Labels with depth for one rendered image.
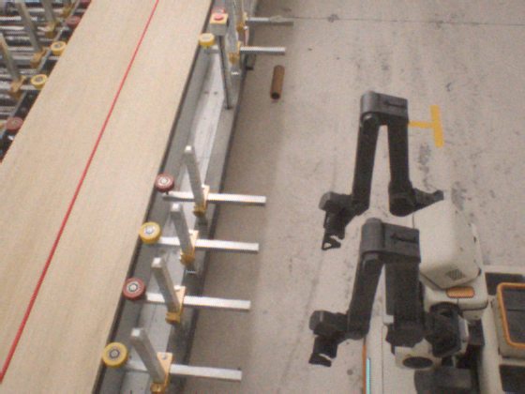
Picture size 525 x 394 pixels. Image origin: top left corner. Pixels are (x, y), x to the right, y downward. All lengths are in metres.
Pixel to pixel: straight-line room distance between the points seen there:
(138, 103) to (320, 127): 1.49
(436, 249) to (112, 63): 2.00
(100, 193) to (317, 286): 1.29
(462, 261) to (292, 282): 1.61
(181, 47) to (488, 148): 2.06
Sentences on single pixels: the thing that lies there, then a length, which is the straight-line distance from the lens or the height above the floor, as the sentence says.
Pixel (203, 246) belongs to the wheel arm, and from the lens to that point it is 2.15.
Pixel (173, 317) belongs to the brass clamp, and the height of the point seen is 0.85.
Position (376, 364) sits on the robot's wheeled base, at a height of 0.28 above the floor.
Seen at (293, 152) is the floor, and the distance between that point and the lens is 3.60.
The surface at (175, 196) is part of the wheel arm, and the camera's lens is 2.35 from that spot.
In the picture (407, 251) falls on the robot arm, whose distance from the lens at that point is 1.21.
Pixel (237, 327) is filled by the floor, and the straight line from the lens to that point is 2.90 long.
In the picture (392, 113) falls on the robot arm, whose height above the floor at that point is 1.62.
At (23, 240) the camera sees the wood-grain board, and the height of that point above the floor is 0.90.
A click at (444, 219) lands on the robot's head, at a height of 1.39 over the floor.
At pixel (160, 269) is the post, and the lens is 1.76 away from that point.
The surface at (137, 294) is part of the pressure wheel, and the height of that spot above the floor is 0.91.
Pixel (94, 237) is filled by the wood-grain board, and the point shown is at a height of 0.90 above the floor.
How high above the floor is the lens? 2.60
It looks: 50 degrees down
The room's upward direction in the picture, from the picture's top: 4 degrees counter-clockwise
